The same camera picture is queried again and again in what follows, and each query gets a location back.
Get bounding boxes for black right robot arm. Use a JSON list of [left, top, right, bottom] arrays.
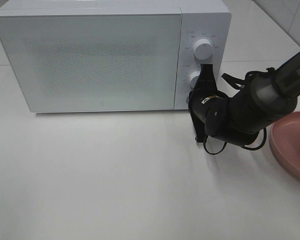
[[188, 52, 300, 151]]

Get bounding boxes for upper white microwave knob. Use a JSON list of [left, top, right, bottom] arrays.
[[192, 37, 214, 60]]

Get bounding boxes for white microwave oven body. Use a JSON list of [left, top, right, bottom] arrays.
[[0, 0, 232, 110]]

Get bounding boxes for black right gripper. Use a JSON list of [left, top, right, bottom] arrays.
[[188, 64, 230, 123]]

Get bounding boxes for black wrist camera with heatsink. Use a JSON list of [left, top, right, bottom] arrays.
[[190, 112, 208, 144]]

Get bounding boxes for lower white microwave knob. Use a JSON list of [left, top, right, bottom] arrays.
[[189, 71, 201, 89]]

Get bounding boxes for white microwave knob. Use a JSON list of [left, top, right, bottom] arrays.
[[189, 71, 201, 89], [192, 37, 214, 60]]

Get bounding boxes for pink round plate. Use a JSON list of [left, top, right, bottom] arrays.
[[269, 111, 300, 180]]

